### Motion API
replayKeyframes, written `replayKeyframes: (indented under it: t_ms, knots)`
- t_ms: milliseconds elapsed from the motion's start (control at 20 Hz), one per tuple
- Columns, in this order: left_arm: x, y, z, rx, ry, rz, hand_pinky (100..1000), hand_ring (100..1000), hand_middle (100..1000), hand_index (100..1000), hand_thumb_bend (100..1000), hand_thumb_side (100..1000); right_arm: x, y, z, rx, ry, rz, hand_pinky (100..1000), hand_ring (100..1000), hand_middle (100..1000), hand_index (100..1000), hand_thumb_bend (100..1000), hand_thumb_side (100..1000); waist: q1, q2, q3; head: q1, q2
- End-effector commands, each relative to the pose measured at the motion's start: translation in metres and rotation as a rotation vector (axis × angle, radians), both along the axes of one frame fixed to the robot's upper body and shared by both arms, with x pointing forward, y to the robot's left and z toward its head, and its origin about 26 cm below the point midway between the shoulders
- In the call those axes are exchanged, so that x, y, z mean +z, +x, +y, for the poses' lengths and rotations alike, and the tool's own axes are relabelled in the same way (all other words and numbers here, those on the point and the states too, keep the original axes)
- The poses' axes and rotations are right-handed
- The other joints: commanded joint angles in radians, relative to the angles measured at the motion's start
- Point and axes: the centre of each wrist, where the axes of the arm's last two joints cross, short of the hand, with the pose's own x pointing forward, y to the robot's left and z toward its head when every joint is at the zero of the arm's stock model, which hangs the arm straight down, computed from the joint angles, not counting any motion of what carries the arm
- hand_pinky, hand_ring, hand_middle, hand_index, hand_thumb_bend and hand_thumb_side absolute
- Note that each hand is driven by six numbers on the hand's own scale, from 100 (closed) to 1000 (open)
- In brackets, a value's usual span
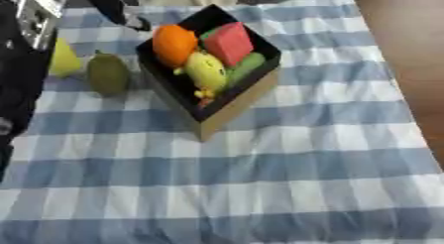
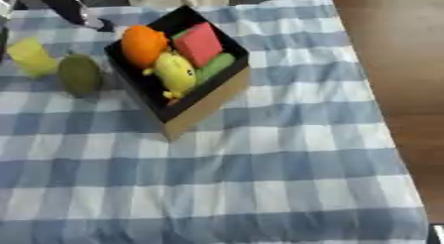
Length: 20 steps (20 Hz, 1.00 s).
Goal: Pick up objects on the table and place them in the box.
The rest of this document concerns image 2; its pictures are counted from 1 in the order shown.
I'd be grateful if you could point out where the green block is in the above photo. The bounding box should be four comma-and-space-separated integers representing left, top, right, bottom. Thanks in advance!
194, 52, 238, 86
167, 29, 193, 42

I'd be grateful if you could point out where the red block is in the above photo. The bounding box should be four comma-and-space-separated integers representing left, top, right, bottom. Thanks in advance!
171, 22, 226, 69

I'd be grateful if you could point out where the yellow block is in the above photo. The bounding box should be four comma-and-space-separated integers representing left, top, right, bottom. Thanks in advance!
5, 37, 61, 79

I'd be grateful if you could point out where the tan cardboard box black inside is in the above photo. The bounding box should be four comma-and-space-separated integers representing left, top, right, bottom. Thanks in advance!
102, 4, 254, 142

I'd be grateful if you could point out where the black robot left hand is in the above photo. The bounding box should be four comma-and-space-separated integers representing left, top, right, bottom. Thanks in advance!
33, 0, 117, 33

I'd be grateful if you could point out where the yellow duck soft toy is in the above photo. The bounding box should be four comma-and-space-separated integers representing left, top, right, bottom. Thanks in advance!
142, 51, 200, 101

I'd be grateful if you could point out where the green toy avocado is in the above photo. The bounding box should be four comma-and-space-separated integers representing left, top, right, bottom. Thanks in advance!
55, 54, 104, 97

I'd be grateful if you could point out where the black and white object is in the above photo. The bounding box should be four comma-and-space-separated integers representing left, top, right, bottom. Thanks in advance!
424, 222, 444, 244

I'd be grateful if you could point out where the orange toy fruit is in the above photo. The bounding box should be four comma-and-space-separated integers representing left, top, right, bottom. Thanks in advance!
119, 25, 170, 70

